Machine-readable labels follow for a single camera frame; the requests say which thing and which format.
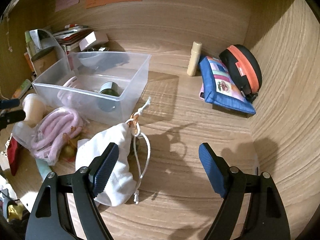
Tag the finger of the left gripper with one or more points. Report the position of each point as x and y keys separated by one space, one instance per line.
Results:
x=8 y=104
x=11 y=118

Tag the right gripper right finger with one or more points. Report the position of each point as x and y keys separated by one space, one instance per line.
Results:
x=266 y=217

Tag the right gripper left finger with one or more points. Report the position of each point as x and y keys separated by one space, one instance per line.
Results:
x=51 y=218

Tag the frosted round cosmetic jar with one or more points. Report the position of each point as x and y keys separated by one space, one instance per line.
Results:
x=34 y=107

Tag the red velvet pouch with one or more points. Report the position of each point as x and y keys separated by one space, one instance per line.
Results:
x=14 y=152

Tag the white drawstring cloth pouch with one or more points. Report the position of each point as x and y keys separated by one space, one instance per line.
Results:
x=121 y=185

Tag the orange green tube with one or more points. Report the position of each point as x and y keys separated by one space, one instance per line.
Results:
x=20 y=91

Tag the pink round compact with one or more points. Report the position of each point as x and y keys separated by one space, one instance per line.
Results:
x=65 y=95

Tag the white paper receipt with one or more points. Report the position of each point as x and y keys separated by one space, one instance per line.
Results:
x=34 y=34

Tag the clear plastic storage bin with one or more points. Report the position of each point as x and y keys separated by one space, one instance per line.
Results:
x=128 y=70

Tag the small white bowl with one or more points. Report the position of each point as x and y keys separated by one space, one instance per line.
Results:
x=89 y=60

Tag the dark green jar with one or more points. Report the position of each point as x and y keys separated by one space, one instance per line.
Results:
x=111 y=89

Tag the stack of books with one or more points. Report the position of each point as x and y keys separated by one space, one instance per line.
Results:
x=69 y=38

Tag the pink white small box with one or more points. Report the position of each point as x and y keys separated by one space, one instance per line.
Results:
x=92 y=39

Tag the blue patchwork zip pouch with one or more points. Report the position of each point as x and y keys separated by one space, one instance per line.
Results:
x=219 y=89

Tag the black orange round case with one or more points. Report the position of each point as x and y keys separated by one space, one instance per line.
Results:
x=243 y=69

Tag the cream lotion bottle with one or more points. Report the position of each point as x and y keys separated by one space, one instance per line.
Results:
x=194 y=58

